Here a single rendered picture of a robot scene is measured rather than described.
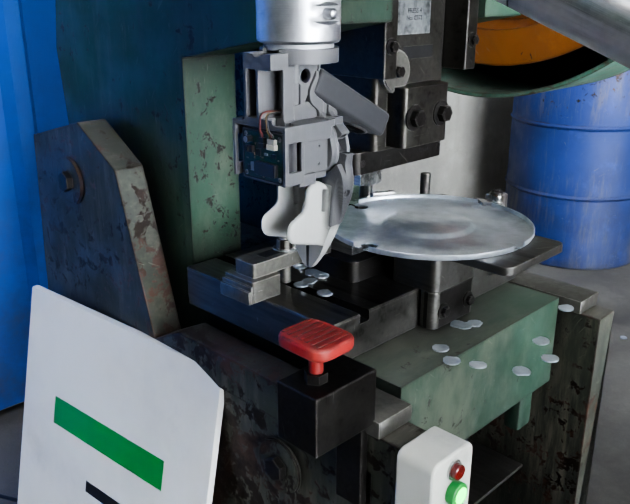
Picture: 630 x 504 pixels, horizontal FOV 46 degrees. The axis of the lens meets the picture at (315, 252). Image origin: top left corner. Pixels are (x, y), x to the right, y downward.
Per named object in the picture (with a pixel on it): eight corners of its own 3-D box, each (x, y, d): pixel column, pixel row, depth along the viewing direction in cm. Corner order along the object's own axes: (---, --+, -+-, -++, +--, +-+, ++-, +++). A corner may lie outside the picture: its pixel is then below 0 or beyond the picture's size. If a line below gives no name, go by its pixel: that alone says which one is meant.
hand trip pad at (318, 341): (359, 398, 80) (360, 333, 77) (319, 420, 76) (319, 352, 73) (312, 375, 85) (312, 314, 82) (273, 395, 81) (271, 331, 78)
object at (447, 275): (555, 331, 104) (566, 238, 99) (501, 365, 94) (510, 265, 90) (412, 283, 120) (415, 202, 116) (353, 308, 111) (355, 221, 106)
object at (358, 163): (442, 170, 114) (444, 134, 112) (355, 194, 101) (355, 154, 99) (363, 154, 125) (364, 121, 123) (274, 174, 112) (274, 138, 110)
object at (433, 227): (572, 225, 106) (573, 220, 106) (453, 279, 87) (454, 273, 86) (410, 189, 125) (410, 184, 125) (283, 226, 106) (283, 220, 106)
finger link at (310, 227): (274, 277, 72) (273, 184, 69) (318, 262, 76) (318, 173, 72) (297, 286, 70) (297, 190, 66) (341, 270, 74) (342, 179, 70)
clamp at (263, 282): (337, 273, 109) (337, 205, 106) (249, 306, 98) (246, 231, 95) (308, 263, 113) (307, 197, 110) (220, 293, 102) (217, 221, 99)
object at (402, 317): (517, 277, 124) (521, 243, 122) (329, 370, 94) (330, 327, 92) (379, 237, 144) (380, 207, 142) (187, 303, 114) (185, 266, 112)
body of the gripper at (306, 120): (232, 180, 70) (227, 47, 66) (298, 165, 76) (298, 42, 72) (288, 196, 65) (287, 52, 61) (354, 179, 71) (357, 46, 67)
